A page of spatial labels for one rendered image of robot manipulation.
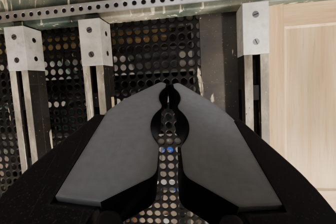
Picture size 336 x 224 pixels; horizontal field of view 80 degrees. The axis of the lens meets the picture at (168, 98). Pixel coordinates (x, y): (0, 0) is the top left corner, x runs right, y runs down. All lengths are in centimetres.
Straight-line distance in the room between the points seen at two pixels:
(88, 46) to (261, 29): 45
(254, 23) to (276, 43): 10
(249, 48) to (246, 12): 9
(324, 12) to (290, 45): 11
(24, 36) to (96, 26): 22
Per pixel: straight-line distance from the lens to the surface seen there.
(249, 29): 56
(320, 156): 71
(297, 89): 65
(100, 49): 59
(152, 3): 59
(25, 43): 72
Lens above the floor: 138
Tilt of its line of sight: 31 degrees down
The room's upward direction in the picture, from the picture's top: 178 degrees counter-clockwise
